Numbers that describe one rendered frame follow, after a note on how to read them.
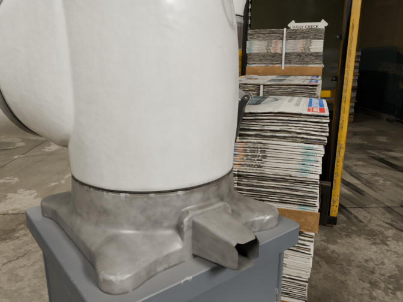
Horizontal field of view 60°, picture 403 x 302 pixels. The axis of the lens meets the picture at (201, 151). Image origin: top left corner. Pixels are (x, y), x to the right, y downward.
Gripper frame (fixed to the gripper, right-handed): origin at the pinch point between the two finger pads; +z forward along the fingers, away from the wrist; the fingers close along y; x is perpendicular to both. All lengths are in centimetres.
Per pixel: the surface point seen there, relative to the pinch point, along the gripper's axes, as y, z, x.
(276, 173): -11.3, 1.2, -2.2
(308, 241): -18.0, 16.5, -6.4
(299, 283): -17.0, 26.3, -6.0
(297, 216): -15.5, 9.4, -2.3
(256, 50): 14, -23, -123
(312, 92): -16, -8, -64
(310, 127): -16.7, -7.7, -3.1
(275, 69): 4, -13, -122
